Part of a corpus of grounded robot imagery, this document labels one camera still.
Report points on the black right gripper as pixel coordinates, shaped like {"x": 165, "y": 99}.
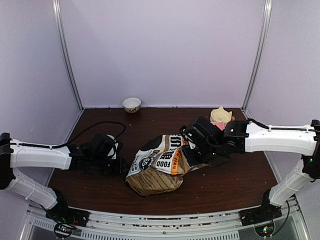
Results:
{"x": 190, "y": 161}

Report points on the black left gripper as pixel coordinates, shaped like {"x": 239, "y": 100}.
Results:
{"x": 120, "y": 169}

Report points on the brown dog food bag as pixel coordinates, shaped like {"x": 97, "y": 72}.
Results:
{"x": 160, "y": 164}

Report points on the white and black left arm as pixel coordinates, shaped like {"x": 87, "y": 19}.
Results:
{"x": 15, "y": 154}

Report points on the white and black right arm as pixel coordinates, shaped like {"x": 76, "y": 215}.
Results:
{"x": 251, "y": 136}

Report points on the right arm base board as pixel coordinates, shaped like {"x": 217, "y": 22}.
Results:
{"x": 265, "y": 230}

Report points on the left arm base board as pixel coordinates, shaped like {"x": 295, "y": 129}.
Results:
{"x": 63, "y": 230}

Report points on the pink cat-ear pet bowl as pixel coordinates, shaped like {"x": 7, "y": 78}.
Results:
{"x": 220, "y": 125}

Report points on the cream cat-ear pet bowl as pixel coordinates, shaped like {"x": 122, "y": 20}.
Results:
{"x": 220, "y": 115}

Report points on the white patterned ceramic bowl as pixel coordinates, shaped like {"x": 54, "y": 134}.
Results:
{"x": 131, "y": 105}

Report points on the right aluminium table rail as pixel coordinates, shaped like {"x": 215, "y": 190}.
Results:
{"x": 267, "y": 154}

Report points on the aluminium front frame rail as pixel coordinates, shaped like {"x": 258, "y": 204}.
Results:
{"x": 223, "y": 225}

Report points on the right aluminium corner post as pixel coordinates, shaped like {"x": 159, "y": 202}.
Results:
{"x": 264, "y": 30}

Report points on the aluminium corner post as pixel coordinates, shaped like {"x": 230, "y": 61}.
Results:
{"x": 264, "y": 30}
{"x": 65, "y": 53}

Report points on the left aluminium corner post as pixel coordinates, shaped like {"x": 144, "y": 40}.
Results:
{"x": 65, "y": 53}

